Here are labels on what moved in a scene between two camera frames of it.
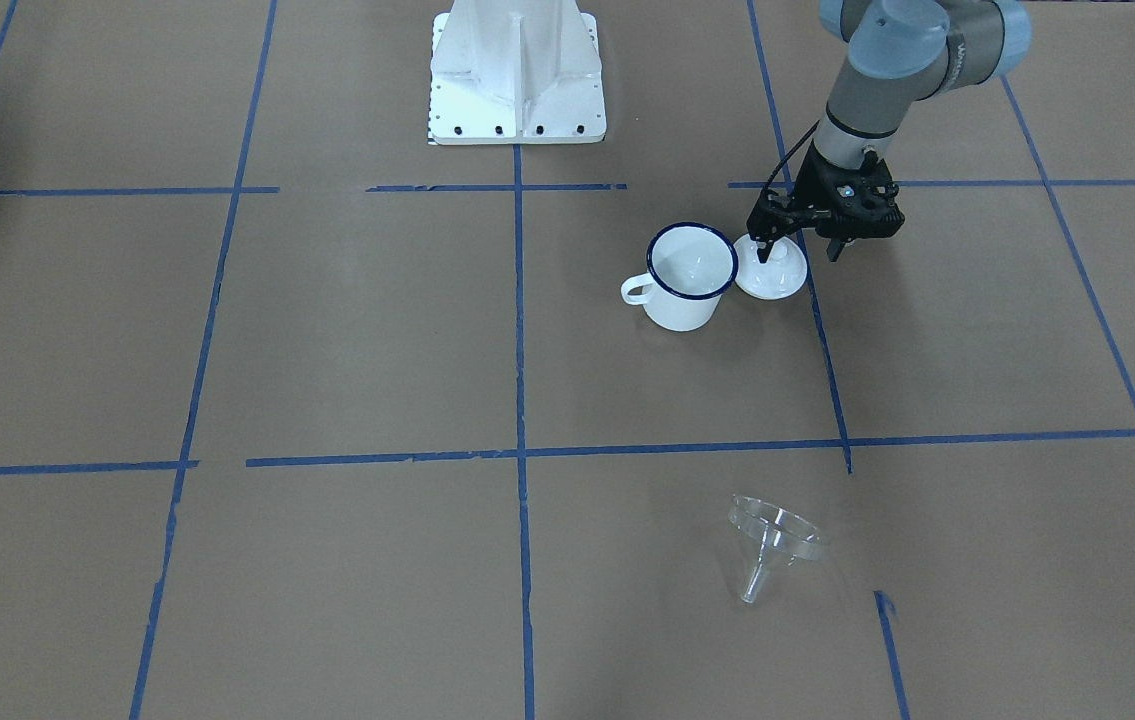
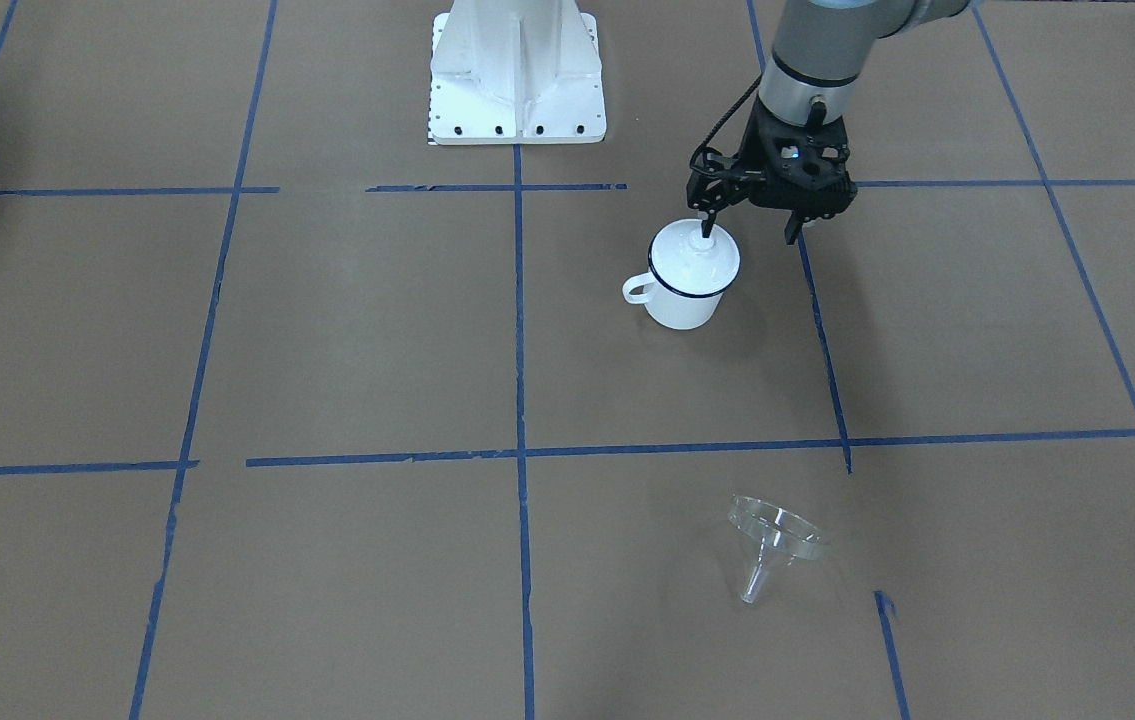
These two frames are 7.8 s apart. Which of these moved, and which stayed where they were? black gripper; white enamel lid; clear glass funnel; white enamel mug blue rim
Moved: black gripper; white enamel lid
Stayed: white enamel mug blue rim; clear glass funnel
